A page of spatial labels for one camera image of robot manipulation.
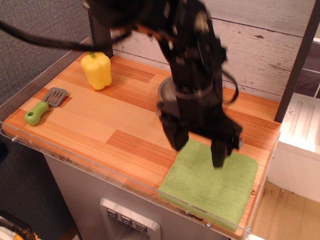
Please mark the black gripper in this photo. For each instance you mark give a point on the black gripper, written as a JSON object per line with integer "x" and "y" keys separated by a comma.
{"x": 201, "y": 112}

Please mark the green cloth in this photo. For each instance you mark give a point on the green cloth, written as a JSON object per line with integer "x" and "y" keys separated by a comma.
{"x": 217, "y": 194}

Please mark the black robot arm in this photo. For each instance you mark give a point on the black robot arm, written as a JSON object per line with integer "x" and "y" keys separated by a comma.
{"x": 183, "y": 30}

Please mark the grey cabinet with dispenser panel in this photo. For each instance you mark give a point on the grey cabinet with dispenser panel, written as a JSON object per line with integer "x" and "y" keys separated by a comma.
{"x": 104, "y": 209}

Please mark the yellow toy bell pepper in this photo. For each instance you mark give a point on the yellow toy bell pepper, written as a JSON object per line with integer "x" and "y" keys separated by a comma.
{"x": 97, "y": 68}

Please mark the clear acrylic table guard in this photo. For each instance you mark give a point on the clear acrylic table guard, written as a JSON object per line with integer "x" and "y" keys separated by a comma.
{"x": 137, "y": 155}

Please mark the steel bowl with handles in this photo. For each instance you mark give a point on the steel bowl with handles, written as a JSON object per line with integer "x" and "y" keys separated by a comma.
{"x": 167, "y": 98}

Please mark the dark right frame post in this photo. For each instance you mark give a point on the dark right frame post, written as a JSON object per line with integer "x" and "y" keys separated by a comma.
{"x": 301, "y": 57}

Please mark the dark frame post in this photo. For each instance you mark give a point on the dark frame post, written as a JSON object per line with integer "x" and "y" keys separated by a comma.
{"x": 301, "y": 57}
{"x": 101, "y": 35}

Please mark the dark left frame post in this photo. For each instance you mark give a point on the dark left frame post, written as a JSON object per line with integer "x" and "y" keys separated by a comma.
{"x": 101, "y": 35}

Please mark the green handled grey spatula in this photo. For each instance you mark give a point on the green handled grey spatula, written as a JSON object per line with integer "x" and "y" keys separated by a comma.
{"x": 53, "y": 98}

